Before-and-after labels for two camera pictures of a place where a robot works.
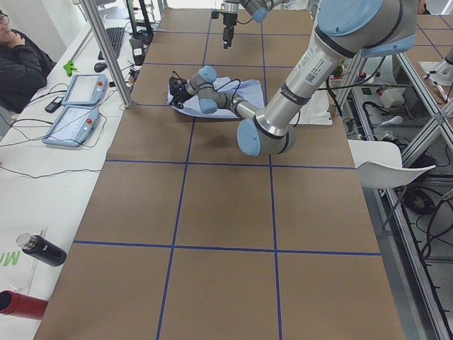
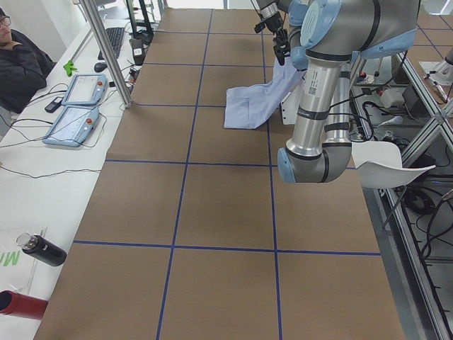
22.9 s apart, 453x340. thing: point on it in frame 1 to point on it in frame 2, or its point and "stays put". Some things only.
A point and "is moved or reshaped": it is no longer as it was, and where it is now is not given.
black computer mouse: (100, 66) stays put
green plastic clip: (69, 67) stays put
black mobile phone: (53, 105) stays put
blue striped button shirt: (250, 89) is moved or reshaped
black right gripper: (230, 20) to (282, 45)
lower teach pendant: (73, 127) stays put
